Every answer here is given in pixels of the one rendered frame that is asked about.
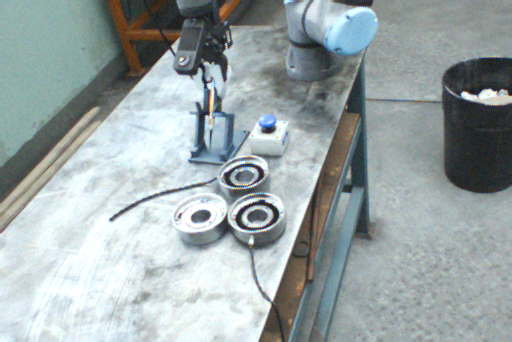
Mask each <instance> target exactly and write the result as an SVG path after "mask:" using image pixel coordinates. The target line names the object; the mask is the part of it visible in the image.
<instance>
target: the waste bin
mask: <svg viewBox="0 0 512 342"><path fill-rule="evenodd" d="M441 84H442V96H441V97H442V110H444V172H445V174H446V176H447V177H448V179H449V180H450V181H451V182H452V183H454V184H456V185H457V186H459V187H460V188H464V189H467V190H469V191H478V192H497V191H500V190H502V189H505V188H508V187H509V186H510V185H512V102H509V103H501V104H492V103H482V102H474V101H471V100H468V99H464V98H462V96H461V93H463V92H467V93H468V94H469V95H476V96H477V98H478V95H479V94H480V93H481V92H482V91H483V90H489V89H491V91H497V93H498V92H499V91H501V90H502V89H503V90H504V91H508V92H507V94H508V96H512V58H508V57H502V56H479V57H474V58H470V59H465V60H462V61H460V62H458V63H454V64H453V65H452V66H451V67H449V68H448V69H447V70H446V71H445V74H444V75H443V77H442V80H441Z"/></svg>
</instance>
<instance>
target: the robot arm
mask: <svg viewBox="0 0 512 342"><path fill-rule="evenodd" d="M176 1H177V4H178V6H179V9H180V12H181V15H182V16H190V18H189V19H190V20H189V19H185V22H184V24H183V27H182V30H181V37H180V39H179V42H178V48H177V51H176V54H175V60H174V63H173V66H172V67H173V69H175V72H176V73H178V75H185V76H190V77H191V79H192V80H193V81H194V83H195V84H196V87H198V88H199V89H200V91H201V92H202V93H203V94H204V89H208V87H207V85H206V84H207V81H206V80H207V77H208V76H209V73H210V74H211V76H213V79H214V80H215V84H214V85H215V87H216V88H217V96H218V97H220V100H223V99H224V97H225V95H226V93H227V82H228V80H229V79H230V77H231V66H228V61H227V56H226V55H224V53H223V52H224V51H225V50H226V49H225V48H226V45H225V43H226V42H227V49H229V48H231V46H232V45H233V41H232V37H231V29H230V25H229V21H221V20H220V12H219V8H218V4H217V0H176ZM284 4H285V7H286V13H287V26H288V32H289V38H290V47H289V51H288V54H287V62H286V67H287V74H288V75H289V76H290V77H291V78H293V79H294V80H300V81H304V82H315V81H321V80H327V79H329V78H331V77H332V76H336V75H337V74H338V73H339V72H340V71H341V70H342V69H343V56H352V55H355V54H358V53H360V52H361V51H363V49H364V48H366V47H368V45H369V44H370V43H371V42H372V40H373V38H374V36H375V35H376V31H377V27H378V21H377V18H376V15H375V13H374V12H373V10H371V9H372V6H373V0H285V2H284ZM222 24H224V26H222ZM227 30H228V32H229V36H230V41H229V42H228V40H227ZM224 34H225V38H224ZM204 62H209V64H210V65H212V63H213V62H214V65H213V66H212V67H211V68H210V67H209V65H204Z"/></svg>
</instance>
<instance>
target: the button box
mask: <svg viewBox="0 0 512 342"><path fill-rule="evenodd" d="M248 139H249V143H250V147H251V151H252V154H255V155H264V156H283V153H284V151H285V149H286V146H287V144H288V142H289V141H290V127H289V121H276V124H275V125H273V126H272V127H271V128H270V129H266V128H262V127H261V126H259V123H258V122H257V123H256V125H255V128H254V129H253V131H252V133H251V135H250V136H249V138H248Z"/></svg>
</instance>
